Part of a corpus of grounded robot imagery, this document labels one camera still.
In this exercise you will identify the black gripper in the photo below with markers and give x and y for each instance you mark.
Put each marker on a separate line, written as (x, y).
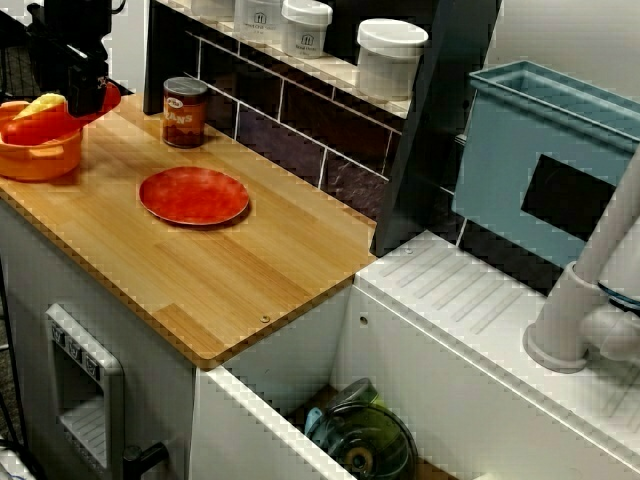
(65, 42)

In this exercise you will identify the red toy sausage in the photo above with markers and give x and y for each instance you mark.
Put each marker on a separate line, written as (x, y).
(40, 129)

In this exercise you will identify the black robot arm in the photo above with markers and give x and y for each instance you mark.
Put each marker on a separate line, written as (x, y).
(75, 12)

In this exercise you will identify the yellow toy corn cob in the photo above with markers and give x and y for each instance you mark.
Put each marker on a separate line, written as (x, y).
(42, 104)

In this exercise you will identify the orange plastic pot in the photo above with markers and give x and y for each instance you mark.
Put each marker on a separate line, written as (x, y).
(35, 162)

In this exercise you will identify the toy beans can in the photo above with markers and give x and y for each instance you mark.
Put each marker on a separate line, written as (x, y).
(184, 120)

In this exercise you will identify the white lidded plastic jar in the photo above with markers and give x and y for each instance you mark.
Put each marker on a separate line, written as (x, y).
(212, 7)
(390, 60)

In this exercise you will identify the red round plate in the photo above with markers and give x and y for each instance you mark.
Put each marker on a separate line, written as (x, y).
(195, 195)

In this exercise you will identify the clear plastic jar printed label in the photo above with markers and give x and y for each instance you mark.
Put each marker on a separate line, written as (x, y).
(257, 17)

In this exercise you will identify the dark tiled backsplash shelf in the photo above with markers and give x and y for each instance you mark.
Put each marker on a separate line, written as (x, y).
(300, 125)

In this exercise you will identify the white toy kitchen cabinet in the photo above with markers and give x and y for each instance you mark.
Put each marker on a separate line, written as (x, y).
(25, 300)

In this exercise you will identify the white lidded jar printed label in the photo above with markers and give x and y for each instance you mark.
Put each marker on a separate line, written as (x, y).
(306, 30)

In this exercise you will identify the grey dispenser panel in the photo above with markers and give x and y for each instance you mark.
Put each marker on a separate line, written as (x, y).
(75, 380)

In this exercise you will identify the blue-grey plastic bin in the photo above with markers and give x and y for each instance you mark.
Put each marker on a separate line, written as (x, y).
(500, 165)

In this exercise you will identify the glass pot lid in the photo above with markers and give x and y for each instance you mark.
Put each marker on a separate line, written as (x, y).
(370, 440)

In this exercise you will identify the white toy sink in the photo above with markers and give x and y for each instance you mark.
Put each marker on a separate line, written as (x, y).
(450, 375)

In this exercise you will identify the grey toy faucet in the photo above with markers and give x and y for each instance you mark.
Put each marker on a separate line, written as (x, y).
(565, 320)

